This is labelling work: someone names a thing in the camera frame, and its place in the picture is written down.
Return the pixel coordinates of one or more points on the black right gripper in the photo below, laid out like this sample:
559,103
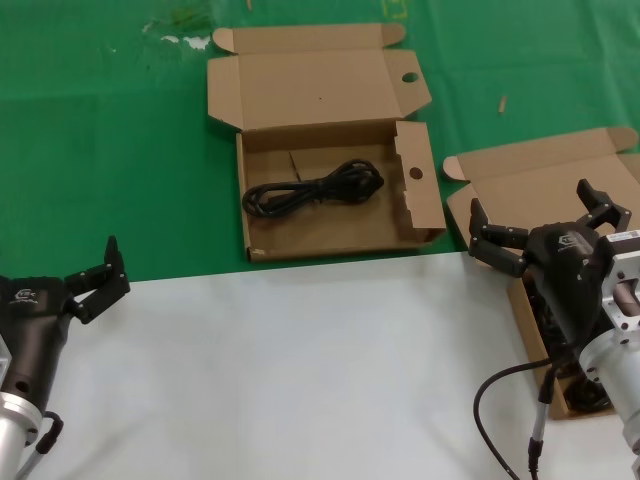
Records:
565,270

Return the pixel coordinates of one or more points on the tan wooden scrap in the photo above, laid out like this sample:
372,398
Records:
502,105

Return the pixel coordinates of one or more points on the wrist silver bracket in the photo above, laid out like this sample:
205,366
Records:
625,270
4,360

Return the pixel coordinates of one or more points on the right wrist silver bracket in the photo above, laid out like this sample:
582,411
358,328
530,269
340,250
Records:
625,270

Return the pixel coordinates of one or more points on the cardboard box with round holes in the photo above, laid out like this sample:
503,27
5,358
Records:
320,100

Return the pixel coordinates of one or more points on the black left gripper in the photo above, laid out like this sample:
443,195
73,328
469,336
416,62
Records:
35,320

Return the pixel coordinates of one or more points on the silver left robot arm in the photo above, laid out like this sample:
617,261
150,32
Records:
12,435

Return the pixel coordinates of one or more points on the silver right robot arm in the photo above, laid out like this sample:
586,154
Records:
615,370

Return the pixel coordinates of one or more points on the left wrist silver bracket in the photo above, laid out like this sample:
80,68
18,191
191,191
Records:
4,360

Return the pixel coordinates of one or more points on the green table cloth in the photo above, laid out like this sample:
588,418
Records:
100,150

